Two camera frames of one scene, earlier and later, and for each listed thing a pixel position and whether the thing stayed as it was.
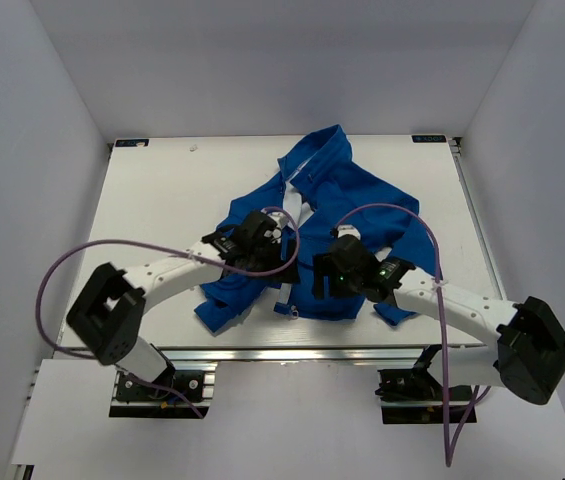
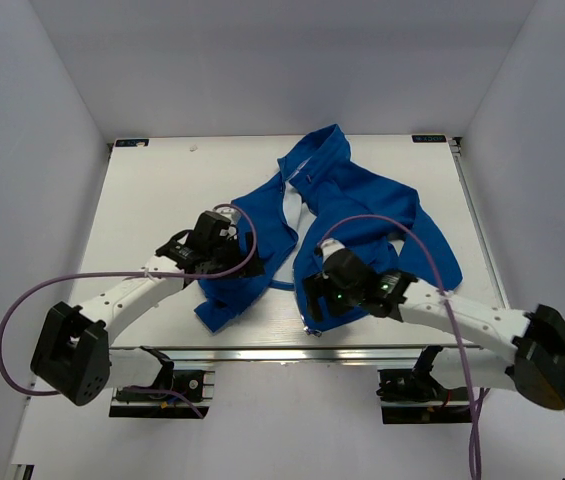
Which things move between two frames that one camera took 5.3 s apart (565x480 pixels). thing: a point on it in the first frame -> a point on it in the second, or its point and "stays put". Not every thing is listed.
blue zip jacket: x=320 y=189 stays put
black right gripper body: x=341 y=284 -> x=321 y=284
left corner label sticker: x=132 y=143 stays put
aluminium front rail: x=323 y=354 stays put
